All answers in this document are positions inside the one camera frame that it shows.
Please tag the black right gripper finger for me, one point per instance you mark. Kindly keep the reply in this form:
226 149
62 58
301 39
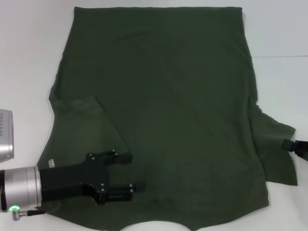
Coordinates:
300 148

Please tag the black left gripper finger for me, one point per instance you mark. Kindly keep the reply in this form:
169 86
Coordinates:
125 158
120 193

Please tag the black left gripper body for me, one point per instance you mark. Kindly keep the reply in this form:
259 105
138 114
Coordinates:
67 180

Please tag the dark green shirt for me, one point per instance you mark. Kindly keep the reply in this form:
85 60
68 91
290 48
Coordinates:
168 96

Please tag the small silver round plug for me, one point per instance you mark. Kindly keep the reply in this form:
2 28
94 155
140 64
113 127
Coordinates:
52 163

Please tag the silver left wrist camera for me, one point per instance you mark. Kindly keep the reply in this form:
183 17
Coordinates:
6 144

